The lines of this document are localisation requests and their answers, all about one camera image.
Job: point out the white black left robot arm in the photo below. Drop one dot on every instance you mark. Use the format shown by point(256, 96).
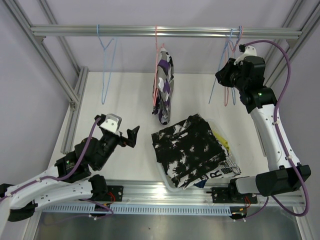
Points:
point(70, 178)

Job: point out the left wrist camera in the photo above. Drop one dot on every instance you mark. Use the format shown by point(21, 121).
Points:
point(109, 122)

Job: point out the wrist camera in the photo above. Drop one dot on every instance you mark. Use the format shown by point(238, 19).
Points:
point(109, 122)
point(246, 51)

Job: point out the black white patterned trousers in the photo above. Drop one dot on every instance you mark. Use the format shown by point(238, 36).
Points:
point(188, 151)

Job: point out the light blue wire hanger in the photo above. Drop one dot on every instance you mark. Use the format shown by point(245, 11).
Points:
point(108, 63)

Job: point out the purple camouflage trousers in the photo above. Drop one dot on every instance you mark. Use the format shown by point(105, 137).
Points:
point(165, 86)

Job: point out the navy blue denim trousers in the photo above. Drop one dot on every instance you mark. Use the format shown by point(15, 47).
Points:
point(200, 184)

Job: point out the yellow trousers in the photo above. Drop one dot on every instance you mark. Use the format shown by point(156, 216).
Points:
point(222, 141)

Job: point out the aluminium frame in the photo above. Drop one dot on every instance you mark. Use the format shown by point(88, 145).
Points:
point(51, 65)

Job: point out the pink hanger with newsprint trousers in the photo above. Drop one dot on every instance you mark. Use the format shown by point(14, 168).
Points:
point(229, 52)

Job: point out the slotted cable duct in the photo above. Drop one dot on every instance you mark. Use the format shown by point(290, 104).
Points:
point(141, 209)

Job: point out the newsprint patterned trousers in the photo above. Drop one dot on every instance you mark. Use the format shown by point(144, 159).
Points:
point(225, 169)

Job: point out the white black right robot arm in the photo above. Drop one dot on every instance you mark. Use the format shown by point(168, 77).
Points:
point(247, 76)

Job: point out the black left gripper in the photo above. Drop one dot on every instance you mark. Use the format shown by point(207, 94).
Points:
point(132, 137)

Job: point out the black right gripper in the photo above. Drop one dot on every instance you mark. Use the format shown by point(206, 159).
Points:
point(222, 75)

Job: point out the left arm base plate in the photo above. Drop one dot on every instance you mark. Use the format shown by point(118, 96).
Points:
point(115, 193)

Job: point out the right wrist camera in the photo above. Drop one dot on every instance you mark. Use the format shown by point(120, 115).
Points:
point(246, 51)

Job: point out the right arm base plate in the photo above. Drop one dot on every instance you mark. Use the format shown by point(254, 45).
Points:
point(227, 195)

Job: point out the pink hanger with camouflage trousers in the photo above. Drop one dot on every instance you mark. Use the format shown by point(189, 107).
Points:
point(158, 49)

